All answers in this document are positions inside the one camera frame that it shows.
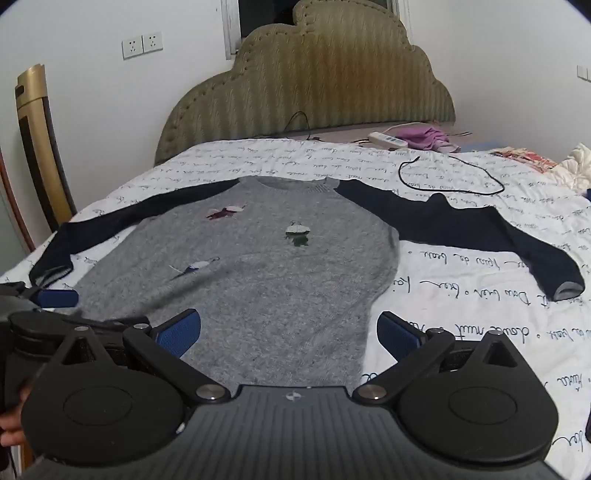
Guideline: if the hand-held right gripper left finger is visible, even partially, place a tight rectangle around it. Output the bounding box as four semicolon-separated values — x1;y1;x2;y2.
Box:
55;309;232;403

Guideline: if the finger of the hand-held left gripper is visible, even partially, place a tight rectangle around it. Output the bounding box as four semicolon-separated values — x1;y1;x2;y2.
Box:
0;281;80;309

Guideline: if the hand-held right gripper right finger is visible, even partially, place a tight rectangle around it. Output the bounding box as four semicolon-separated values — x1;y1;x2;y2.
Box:
353;311;525;407

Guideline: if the grey sweater with navy sleeves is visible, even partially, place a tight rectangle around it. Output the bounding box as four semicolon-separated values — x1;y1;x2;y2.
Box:
28;176;586;387

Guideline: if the person's left hand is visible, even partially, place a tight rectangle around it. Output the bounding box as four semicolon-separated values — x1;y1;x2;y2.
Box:
0;382;34;448

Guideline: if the white script-printed bed sheet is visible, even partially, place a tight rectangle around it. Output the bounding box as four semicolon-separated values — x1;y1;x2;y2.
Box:
0;138;591;480

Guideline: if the white power strip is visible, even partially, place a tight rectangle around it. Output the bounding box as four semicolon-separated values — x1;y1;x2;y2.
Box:
368;131;409;149

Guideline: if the purple cloth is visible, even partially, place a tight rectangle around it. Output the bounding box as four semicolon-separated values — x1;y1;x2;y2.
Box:
397;126;461;154

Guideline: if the floral quilt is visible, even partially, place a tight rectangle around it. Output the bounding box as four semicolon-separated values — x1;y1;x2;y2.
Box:
492;147;559;174

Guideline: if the white crumpled duvet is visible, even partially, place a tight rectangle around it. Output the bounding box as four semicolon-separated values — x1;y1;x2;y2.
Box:
549;143;591;192

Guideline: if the olive upholstered headboard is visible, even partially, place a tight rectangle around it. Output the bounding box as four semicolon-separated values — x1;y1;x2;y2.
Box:
154;0;457;166

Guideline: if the window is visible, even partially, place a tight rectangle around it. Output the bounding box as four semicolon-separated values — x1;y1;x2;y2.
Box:
221;0;409;60

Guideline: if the glass door with brown frame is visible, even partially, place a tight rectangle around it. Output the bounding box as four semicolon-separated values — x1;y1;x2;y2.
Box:
0;143;37;280

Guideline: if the long looped black cable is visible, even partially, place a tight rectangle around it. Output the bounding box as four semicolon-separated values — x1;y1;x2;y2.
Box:
398;154;506;197

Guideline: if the short arched black cable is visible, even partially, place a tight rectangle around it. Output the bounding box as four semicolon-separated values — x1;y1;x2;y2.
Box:
283;111;324;141

